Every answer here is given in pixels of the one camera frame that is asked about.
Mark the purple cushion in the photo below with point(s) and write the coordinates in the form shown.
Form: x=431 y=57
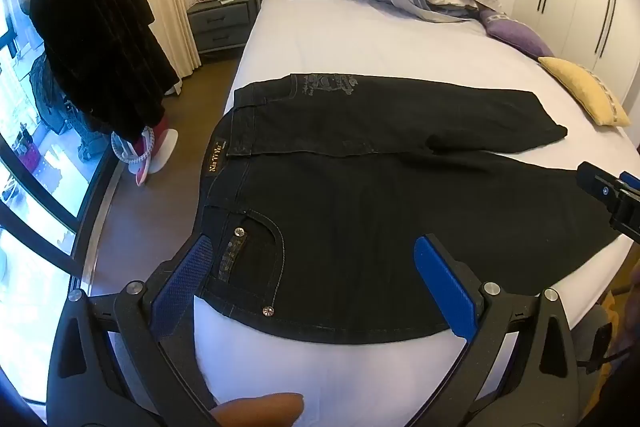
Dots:
x=515 y=34

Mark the hanging black garment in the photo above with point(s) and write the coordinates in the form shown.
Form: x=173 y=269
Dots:
x=100 y=42

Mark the black denim pants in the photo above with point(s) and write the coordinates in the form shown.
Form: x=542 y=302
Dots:
x=375 y=207

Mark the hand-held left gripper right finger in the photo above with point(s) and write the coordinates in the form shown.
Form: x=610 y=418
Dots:
x=445 y=287

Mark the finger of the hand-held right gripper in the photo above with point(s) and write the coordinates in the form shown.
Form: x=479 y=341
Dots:
x=627 y=214
x=597 y=181

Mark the person's left hand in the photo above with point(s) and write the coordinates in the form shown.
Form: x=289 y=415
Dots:
x=260 y=412

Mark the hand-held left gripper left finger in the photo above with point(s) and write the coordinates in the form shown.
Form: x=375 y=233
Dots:
x=182 y=279

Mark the large glass window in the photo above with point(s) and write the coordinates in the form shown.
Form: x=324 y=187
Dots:
x=30 y=217

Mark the yellow cushion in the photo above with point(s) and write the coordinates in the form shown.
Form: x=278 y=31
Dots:
x=585 y=89

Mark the bed with white sheet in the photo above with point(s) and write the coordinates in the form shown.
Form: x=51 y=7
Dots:
x=360 y=32

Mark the pink white slipper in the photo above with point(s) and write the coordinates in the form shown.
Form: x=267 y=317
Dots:
x=135 y=159
x=165 y=149

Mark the grey nightstand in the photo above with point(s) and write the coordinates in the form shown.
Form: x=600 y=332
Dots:
x=222 y=24

